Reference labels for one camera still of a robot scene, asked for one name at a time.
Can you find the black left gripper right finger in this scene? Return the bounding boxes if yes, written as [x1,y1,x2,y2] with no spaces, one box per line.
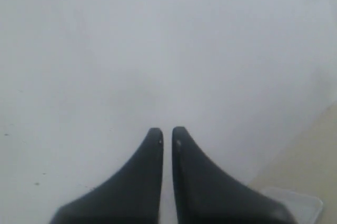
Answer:
[172,126,292,223]

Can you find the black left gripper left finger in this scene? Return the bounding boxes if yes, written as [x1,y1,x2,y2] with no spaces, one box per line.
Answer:
[51,128,163,223]

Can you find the white plastic tray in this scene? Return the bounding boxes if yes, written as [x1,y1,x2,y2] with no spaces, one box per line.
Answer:
[260,187,323,224]

